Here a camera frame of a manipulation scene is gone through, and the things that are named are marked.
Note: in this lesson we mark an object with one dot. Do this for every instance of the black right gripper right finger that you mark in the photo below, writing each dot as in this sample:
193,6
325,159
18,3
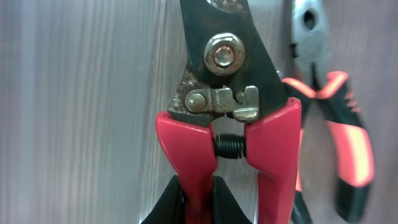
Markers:
225,208

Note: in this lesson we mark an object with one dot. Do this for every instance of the red handle pruning shears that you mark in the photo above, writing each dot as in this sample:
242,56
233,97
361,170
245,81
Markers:
230,103

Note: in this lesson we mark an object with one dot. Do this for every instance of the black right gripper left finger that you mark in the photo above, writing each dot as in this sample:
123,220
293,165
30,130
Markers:
169,209

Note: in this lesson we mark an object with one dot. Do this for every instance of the red black handle pliers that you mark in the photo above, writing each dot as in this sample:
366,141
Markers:
310,50

